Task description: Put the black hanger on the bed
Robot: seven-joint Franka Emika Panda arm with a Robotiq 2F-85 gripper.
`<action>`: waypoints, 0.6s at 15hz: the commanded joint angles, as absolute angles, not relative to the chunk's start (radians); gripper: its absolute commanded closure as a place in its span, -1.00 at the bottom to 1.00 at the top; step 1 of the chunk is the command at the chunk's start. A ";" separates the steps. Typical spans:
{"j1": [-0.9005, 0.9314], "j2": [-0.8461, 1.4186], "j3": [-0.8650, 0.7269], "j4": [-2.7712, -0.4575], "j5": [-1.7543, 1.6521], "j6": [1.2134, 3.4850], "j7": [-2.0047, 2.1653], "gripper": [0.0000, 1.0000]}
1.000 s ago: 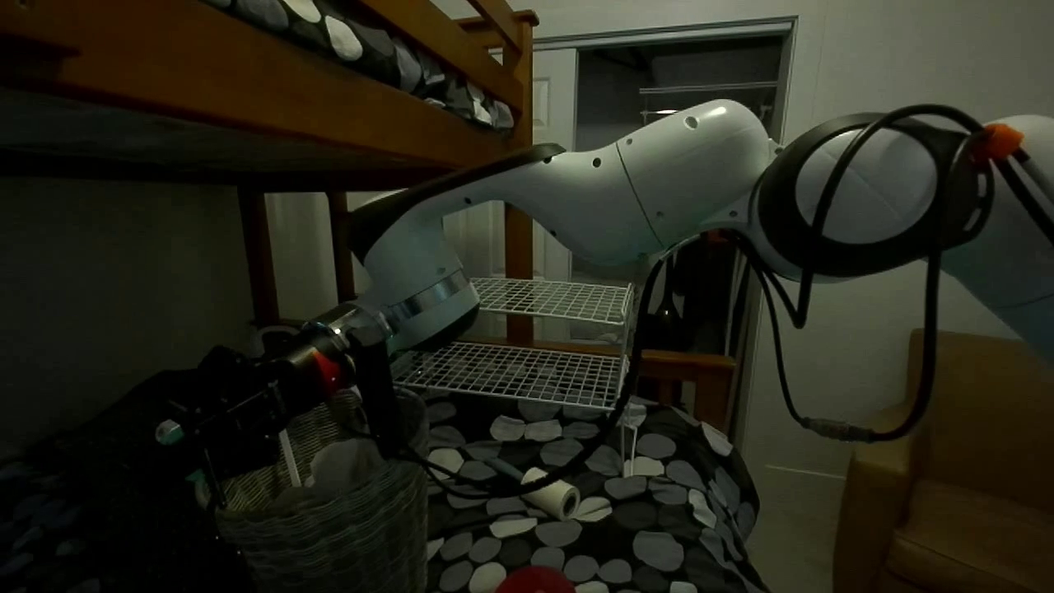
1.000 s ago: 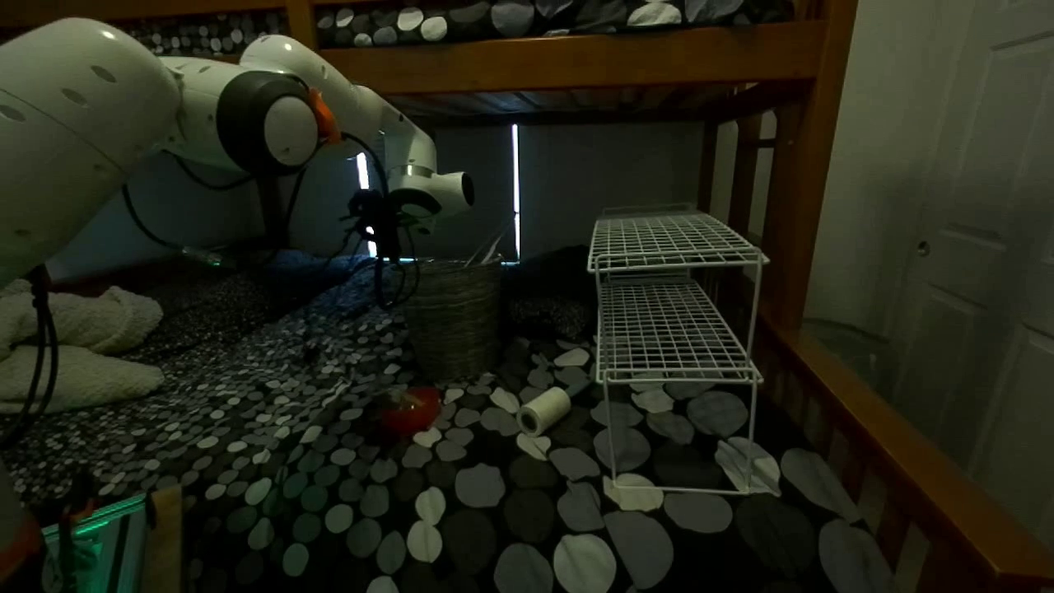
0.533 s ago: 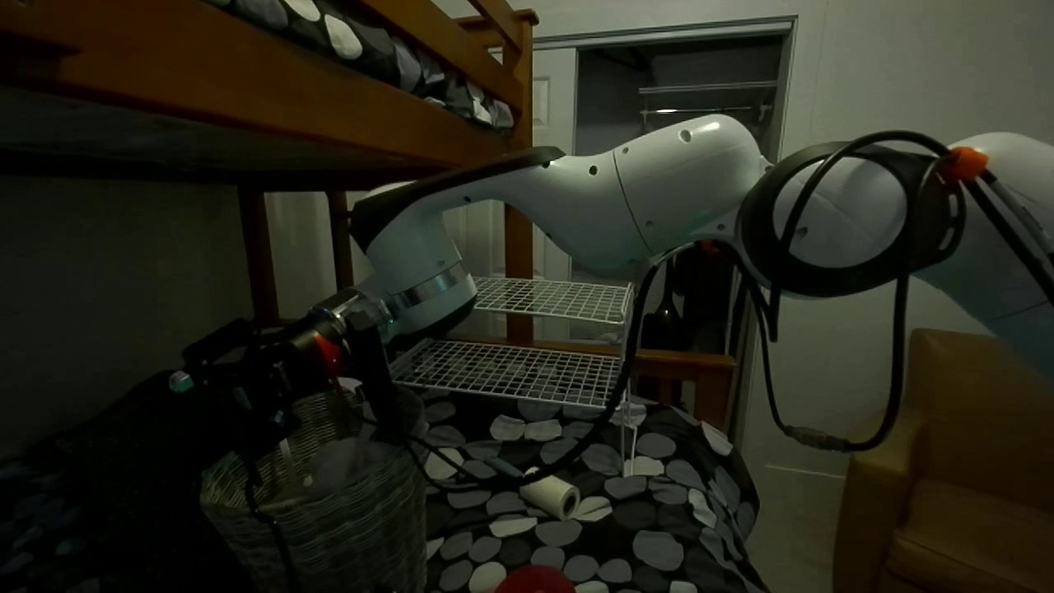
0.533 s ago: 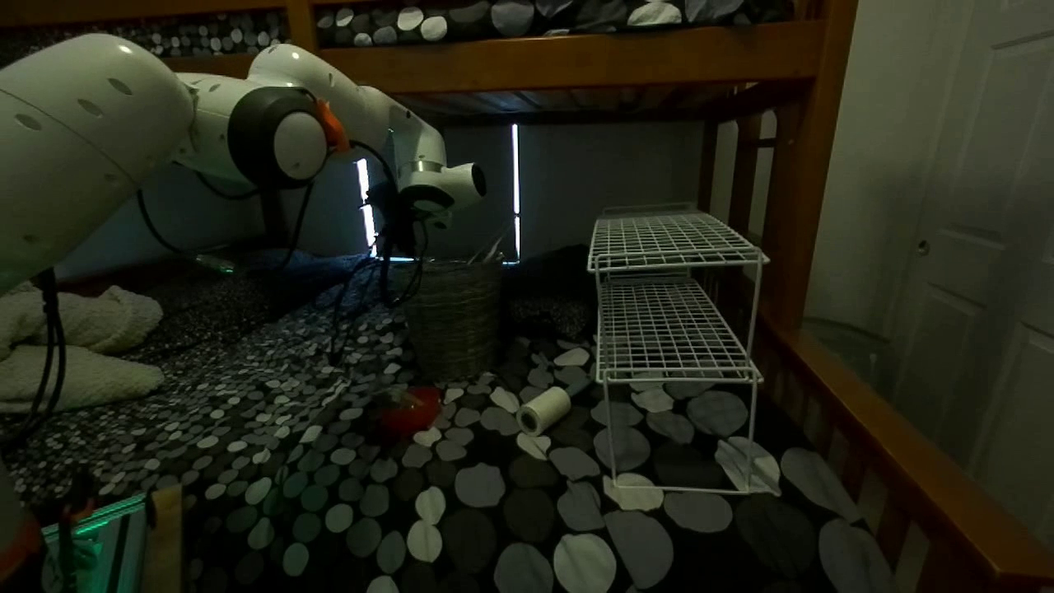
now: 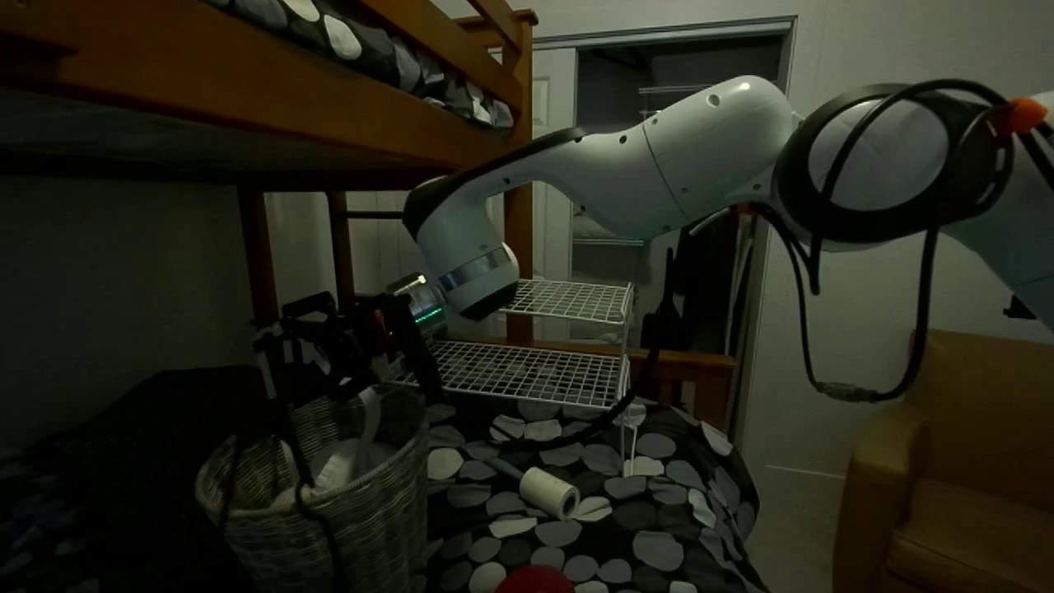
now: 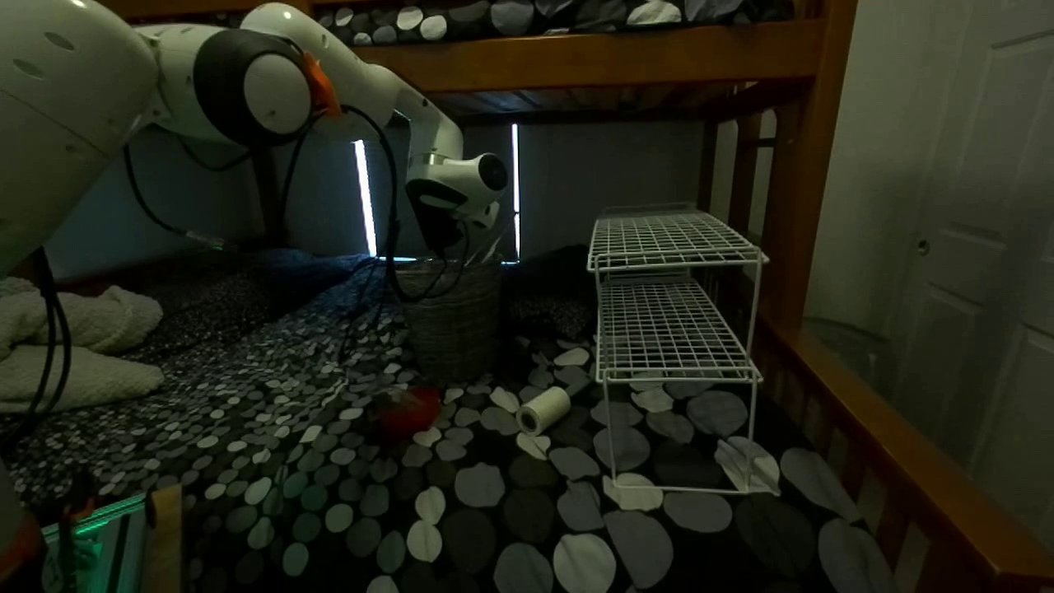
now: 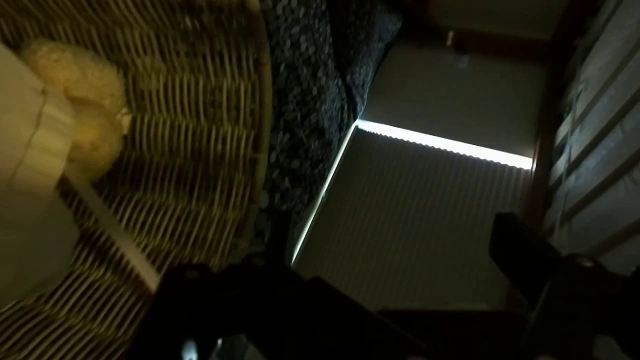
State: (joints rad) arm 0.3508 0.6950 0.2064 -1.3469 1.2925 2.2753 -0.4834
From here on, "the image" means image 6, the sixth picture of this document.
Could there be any black cable bundle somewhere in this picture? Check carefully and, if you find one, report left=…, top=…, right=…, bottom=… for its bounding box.
left=0, top=244, right=77, bottom=448

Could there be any wooden plank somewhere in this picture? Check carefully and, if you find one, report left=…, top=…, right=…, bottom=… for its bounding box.
left=146, top=481, right=189, bottom=593

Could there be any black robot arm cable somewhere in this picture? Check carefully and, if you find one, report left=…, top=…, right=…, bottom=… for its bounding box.
left=120, top=102, right=471, bottom=306

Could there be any pebble pattern bunk bedding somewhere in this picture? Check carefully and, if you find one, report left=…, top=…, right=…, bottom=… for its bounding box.
left=318, top=0, right=800, bottom=47

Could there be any red round bowl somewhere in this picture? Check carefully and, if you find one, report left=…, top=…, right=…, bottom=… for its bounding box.
left=365, top=383, right=446, bottom=442

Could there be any white pillow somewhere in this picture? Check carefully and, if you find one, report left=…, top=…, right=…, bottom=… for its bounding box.
left=0, top=342, right=173, bottom=418

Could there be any black pebble pattern bedspread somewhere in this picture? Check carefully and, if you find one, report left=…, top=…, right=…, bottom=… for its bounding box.
left=0, top=250, right=916, bottom=593

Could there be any dark woven basket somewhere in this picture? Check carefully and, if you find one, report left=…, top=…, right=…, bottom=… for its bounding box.
left=395, top=257, right=507, bottom=383

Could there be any green lit box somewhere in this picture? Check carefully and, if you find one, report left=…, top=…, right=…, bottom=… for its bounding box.
left=40, top=494, right=151, bottom=593

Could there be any white crumpled blanket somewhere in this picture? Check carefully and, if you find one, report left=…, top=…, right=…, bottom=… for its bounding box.
left=0, top=273, right=167, bottom=354

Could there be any wooden bunk bed frame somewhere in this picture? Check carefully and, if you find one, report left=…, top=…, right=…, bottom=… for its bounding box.
left=101, top=0, right=1054, bottom=593

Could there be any white tape roll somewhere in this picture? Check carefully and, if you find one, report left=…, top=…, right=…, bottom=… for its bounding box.
left=518, top=383, right=574, bottom=434

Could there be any white panel door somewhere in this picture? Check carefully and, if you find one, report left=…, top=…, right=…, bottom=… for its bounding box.
left=803, top=0, right=1054, bottom=546

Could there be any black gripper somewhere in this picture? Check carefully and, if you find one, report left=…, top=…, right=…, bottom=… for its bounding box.
left=406, top=177, right=489, bottom=275

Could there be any blue cloth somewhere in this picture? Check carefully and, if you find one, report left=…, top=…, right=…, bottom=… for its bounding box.
left=258, top=244, right=382, bottom=324

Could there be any white wire shelf rack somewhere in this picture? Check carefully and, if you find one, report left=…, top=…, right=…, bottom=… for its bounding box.
left=584, top=206, right=772, bottom=494

